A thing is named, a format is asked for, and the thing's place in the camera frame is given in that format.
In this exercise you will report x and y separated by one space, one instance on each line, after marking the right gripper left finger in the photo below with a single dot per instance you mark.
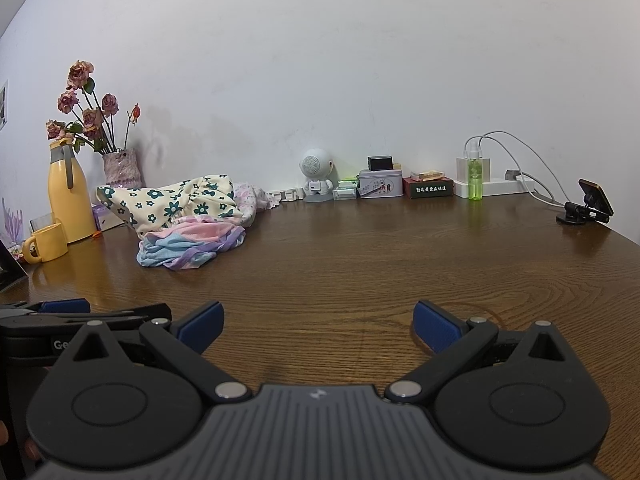
179 346

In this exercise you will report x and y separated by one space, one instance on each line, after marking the small black box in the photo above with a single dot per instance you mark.
380 163

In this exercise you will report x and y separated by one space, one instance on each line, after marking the yellow mug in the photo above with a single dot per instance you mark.
45 244

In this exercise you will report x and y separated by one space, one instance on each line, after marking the dark red tea box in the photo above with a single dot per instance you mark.
416 190

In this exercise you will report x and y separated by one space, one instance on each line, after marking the green white small box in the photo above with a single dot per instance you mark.
346 189

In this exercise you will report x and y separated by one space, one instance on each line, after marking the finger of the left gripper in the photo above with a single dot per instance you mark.
76 305

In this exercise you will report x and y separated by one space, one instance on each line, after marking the yellow thermos jug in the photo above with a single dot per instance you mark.
68 193

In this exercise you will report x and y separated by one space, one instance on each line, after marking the grey tin box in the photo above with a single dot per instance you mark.
380 184

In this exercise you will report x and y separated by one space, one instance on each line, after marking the green spray bottle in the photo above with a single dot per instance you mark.
474 170

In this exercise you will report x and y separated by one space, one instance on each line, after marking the cream floral green dress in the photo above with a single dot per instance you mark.
152 209

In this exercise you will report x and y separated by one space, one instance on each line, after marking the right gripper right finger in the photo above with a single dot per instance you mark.
458 346

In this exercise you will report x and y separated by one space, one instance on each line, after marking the pink rose bouquet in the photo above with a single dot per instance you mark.
89 120

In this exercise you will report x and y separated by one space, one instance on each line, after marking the pink floral white garment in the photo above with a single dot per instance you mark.
251 200

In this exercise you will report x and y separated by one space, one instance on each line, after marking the purple tissue box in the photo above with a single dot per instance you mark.
104 218

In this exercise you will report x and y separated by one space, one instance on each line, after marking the black picture frame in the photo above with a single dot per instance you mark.
11 272

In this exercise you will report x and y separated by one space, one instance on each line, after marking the black phone holder clamp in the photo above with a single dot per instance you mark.
595 207

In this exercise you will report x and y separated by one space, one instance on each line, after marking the pink blue folded garment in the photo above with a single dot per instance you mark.
189 243

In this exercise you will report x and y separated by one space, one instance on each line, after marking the white astronaut figurine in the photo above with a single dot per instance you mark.
317 167

